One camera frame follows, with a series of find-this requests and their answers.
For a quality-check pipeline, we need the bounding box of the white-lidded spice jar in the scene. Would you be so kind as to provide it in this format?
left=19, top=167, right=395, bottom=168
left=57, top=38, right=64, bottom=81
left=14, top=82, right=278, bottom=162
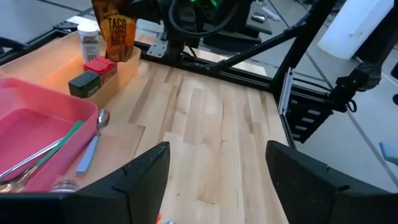
left=76, top=23, right=100, bottom=64

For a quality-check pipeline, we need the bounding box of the silver aluminium bracket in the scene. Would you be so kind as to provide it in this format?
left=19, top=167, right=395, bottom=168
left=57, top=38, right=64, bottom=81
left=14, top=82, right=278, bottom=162
left=277, top=67, right=295, bottom=116

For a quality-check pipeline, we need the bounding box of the orange plastic bin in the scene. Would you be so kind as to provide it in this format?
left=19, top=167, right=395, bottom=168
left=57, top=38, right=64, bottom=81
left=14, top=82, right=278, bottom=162
left=0, top=30, right=141, bottom=110

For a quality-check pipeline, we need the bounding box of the white plastic container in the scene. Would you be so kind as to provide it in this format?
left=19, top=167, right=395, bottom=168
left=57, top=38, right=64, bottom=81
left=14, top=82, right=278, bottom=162
left=317, top=0, right=395, bottom=60

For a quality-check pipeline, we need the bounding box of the light blue object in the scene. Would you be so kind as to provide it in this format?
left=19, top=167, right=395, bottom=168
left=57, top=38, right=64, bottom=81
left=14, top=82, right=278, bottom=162
left=379, top=141, right=398, bottom=167

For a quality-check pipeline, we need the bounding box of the gold spoon green handle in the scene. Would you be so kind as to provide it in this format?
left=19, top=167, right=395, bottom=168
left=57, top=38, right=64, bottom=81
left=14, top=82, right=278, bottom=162
left=0, top=120, right=85, bottom=194

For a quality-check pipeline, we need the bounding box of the orange-handled spoon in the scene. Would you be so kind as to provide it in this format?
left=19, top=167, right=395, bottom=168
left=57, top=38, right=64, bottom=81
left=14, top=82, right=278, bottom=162
left=155, top=213, right=178, bottom=224

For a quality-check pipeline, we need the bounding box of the taco seasoning mix packet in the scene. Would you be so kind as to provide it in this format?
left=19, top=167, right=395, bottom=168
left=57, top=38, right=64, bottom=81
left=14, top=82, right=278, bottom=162
left=91, top=0, right=138, bottom=63

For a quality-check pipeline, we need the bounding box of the pink plastic bin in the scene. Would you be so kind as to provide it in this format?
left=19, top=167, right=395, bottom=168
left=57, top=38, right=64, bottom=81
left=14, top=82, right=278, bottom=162
left=0, top=77, right=100, bottom=193

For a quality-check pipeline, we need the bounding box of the red spice tin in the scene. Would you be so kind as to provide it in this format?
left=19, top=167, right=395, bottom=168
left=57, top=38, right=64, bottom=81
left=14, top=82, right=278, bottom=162
left=83, top=55, right=118, bottom=86

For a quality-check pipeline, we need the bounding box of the black equipment stand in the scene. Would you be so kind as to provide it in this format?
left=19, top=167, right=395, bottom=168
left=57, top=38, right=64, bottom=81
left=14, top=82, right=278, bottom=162
left=328, top=0, right=398, bottom=114

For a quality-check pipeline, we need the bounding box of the dark green spice tin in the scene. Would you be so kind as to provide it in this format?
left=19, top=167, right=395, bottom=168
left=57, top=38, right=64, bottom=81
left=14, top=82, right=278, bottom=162
left=68, top=70, right=103, bottom=100

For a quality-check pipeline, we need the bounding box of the plain steel spoon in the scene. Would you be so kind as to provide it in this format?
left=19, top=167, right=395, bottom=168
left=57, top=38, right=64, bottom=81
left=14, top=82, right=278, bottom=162
left=0, top=139, right=63, bottom=182

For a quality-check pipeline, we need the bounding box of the small saffron spice jar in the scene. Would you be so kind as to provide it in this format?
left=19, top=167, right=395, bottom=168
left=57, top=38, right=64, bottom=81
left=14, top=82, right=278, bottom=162
left=49, top=177, right=80, bottom=194

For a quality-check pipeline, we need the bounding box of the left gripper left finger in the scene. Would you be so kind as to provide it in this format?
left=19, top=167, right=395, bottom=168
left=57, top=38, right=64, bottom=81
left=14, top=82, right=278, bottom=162
left=63, top=141, right=171, bottom=224

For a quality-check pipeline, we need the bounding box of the blue-handled spoon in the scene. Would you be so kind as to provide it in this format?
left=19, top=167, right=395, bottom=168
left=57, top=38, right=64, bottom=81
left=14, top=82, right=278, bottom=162
left=75, top=108, right=111, bottom=174

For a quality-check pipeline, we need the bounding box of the black aluminium rig frame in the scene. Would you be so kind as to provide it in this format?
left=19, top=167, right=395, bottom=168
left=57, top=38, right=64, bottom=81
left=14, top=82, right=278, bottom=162
left=0, top=0, right=398, bottom=144

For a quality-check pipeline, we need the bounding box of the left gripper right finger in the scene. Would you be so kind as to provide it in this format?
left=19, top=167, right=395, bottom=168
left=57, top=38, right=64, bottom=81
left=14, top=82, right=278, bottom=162
left=266, top=140, right=398, bottom=224

